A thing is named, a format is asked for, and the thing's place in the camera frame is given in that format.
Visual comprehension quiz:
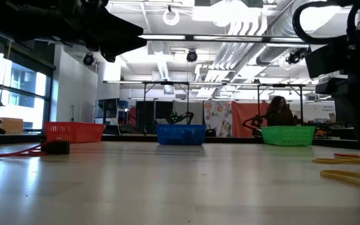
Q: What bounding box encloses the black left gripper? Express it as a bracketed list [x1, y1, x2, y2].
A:
[47, 0, 148, 63]

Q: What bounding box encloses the yellow rubber band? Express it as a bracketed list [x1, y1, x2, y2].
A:
[319, 169, 360, 192]
[311, 156, 360, 166]

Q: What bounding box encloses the red rubber band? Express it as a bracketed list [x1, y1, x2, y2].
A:
[0, 142, 48, 161]
[334, 152, 360, 159]

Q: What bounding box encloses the black wide rubber band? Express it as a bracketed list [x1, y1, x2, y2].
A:
[41, 139, 71, 156]

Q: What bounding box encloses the black ceiling spotlight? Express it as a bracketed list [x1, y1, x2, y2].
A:
[82, 53, 95, 66]
[186, 49, 199, 63]

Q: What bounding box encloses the black background table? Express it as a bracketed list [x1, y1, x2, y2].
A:
[316, 126, 356, 141]

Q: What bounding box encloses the long white light strip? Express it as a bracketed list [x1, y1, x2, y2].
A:
[137, 32, 306, 44]

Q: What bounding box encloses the white poster with text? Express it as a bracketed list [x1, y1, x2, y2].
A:
[298, 102, 336, 123]

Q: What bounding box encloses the dark background screen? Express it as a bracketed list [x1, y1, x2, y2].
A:
[97, 97, 121, 126]

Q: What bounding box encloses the black curtain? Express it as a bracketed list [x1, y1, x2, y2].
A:
[135, 100, 174, 134]

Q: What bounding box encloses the green plastic basket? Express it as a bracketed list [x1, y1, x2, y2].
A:
[260, 125, 317, 147]

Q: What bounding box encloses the person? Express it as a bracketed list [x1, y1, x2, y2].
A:
[266, 95, 296, 127]

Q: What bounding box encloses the red plastic basket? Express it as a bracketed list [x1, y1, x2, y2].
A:
[44, 121, 106, 144]

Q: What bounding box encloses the black track light cluster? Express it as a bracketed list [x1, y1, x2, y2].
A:
[285, 46, 309, 65]

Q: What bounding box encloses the large dark-framed window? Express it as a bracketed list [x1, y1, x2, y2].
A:
[0, 54, 54, 131]

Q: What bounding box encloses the blue plastic basket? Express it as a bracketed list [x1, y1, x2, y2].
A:
[155, 124, 207, 146]

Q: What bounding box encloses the orange curtain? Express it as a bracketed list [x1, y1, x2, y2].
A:
[231, 101, 270, 138]

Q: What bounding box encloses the floral patterned cloth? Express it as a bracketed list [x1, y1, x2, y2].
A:
[204, 101, 233, 138]

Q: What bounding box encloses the brown cardboard box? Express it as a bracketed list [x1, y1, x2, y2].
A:
[0, 117, 24, 134]

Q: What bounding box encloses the white ring ceiling fixture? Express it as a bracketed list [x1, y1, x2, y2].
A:
[162, 8, 181, 27]

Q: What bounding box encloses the black background station frame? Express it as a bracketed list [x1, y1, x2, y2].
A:
[256, 82, 305, 128]
[141, 80, 191, 135]

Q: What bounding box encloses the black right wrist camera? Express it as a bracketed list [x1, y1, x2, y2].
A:
[304, 43, 351, 94]

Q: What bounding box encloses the black aluminium table frame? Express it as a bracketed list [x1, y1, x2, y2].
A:
[0, 132, 359, 148]

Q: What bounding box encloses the yellow hanging cable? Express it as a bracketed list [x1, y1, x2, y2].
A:
[6, 39, 14, 60]

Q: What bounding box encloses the silver ventilation duct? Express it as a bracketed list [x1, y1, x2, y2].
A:
[254, 0, 306, 66]

